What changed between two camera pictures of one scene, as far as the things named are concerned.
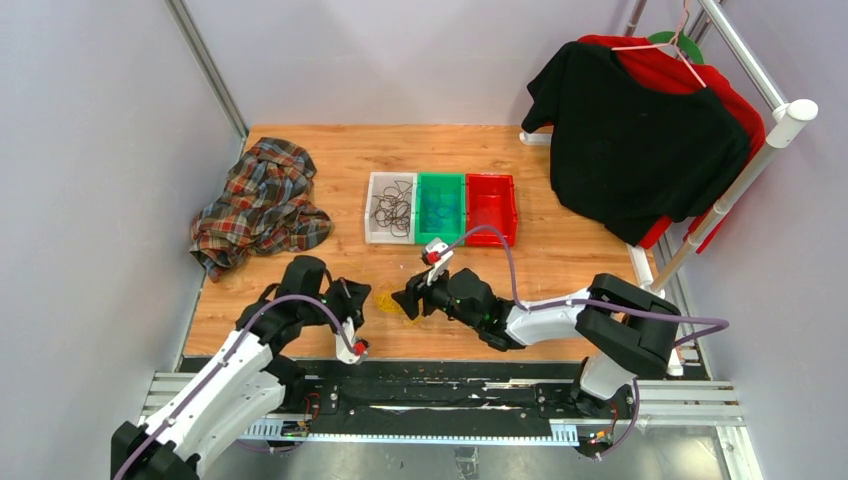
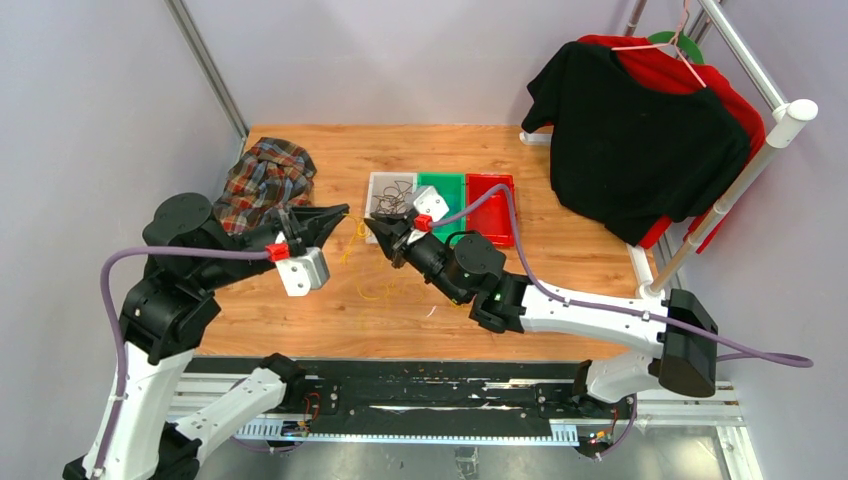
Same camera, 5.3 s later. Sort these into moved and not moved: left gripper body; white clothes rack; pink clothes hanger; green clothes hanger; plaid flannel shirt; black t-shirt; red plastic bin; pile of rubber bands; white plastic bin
Moved: pile of rubber bands; left gripper body
Not moved: white clothes rack; green clothes hanger; white plastic bin; plaid flannel shirt; red plastic bin; black t-shirt; pink clothes hanger
